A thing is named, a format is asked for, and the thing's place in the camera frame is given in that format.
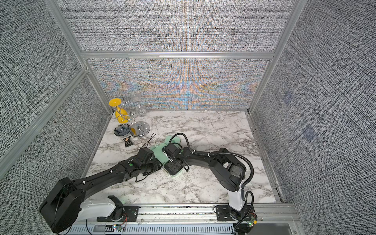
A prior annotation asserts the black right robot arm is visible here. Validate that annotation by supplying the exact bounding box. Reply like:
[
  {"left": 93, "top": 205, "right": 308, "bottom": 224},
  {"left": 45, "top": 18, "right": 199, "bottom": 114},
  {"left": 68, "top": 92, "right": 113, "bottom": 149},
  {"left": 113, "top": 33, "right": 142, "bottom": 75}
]
[{"left": 162, "top": 133, "right": 255, "bottom": 221}]

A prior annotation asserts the yellow plastic cup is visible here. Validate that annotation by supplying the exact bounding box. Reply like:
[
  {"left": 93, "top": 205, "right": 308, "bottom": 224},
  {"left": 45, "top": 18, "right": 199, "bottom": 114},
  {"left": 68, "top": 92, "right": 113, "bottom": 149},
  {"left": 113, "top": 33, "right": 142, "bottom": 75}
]
[{"left": 115, "top": 107, "right": 128, "bottom": 124}]

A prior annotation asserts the yellow cup on stand top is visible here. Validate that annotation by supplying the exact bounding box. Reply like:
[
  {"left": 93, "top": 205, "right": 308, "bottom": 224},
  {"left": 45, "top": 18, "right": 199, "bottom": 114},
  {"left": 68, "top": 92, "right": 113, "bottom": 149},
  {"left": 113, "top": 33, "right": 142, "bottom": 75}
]
[{"left": 108, "top": 98, "right": 122, "bottom": 107}]

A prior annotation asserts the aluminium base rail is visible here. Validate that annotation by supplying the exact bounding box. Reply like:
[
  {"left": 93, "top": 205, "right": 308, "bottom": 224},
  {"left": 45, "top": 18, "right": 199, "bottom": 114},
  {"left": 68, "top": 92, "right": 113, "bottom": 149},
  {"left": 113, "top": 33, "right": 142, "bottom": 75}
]
[{"left": 61, "top": 203, "right": 305, "bottom": 235}]

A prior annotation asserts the chrome cup holder stand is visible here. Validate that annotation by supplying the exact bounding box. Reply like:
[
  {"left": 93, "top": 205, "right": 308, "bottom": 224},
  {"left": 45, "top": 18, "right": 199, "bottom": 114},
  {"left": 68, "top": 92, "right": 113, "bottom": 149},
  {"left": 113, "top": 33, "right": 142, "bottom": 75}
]
[{"left": 118, "top": 98, "right": 150, "bottom": 137}]

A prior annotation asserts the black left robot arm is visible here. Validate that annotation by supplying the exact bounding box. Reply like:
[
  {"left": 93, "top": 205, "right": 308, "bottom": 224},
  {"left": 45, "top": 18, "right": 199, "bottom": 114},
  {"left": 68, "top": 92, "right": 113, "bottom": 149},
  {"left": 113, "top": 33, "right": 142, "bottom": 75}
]
[{"left": 39, "top": 147, "right": 162, "bottom": 233}]

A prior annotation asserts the green nail kit case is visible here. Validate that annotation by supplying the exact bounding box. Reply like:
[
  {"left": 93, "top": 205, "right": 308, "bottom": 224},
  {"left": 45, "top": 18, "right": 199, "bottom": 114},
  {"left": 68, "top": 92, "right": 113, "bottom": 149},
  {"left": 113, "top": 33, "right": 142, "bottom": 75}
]
[
  {"left": 164, "top": 135, "right": 181, "bottom": 147},
  {"left": 150, "top": 144, "right": 183, "bottom": 177}
]

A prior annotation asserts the black snack packet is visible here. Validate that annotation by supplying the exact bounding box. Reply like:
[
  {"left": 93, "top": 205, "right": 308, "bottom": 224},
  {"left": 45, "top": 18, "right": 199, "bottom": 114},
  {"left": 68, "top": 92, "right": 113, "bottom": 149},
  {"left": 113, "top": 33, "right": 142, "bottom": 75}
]
[{"left": 123, "top": 137, "right": 133, "bottom": 147}]

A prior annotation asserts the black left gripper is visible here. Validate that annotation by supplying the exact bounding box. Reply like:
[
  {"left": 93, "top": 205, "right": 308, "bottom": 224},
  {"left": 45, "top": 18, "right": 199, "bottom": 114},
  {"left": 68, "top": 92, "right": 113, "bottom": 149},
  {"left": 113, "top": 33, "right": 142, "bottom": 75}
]
[{"left": 140, "top": 158, "right": 165, "bottom": 176}]

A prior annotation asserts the clear glass cup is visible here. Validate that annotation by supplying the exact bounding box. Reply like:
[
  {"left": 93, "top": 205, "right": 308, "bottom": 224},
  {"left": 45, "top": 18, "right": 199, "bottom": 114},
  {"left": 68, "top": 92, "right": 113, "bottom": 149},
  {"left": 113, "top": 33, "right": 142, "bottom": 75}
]
[{"left": 131, "top": 94, "right": 146, "bottom": 117}]

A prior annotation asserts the black white patterned bowl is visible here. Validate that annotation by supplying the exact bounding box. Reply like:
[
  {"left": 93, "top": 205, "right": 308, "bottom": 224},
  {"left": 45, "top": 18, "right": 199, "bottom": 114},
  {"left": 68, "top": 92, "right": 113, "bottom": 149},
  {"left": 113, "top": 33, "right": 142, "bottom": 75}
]
[{"left": 114, "top": 123, "right": 131, "bottom": 138}]

